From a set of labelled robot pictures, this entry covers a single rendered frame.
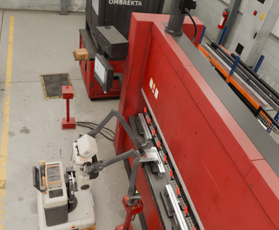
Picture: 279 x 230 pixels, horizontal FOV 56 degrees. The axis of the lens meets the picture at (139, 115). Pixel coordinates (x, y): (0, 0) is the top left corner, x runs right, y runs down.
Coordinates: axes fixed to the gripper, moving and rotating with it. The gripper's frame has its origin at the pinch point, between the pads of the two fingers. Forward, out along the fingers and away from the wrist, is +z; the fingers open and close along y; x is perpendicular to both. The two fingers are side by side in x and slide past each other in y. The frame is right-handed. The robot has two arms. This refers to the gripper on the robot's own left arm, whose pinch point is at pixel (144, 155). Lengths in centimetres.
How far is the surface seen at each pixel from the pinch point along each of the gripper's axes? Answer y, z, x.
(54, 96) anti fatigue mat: 254, 32, 137
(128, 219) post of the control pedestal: -46, 38, 49
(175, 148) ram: -36, -37, -38
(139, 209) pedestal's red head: -53, 15, 27
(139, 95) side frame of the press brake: 86, -15, -23
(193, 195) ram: -86, -31, -34
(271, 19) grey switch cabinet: 317, 146, -366
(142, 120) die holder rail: 66, 11, -11
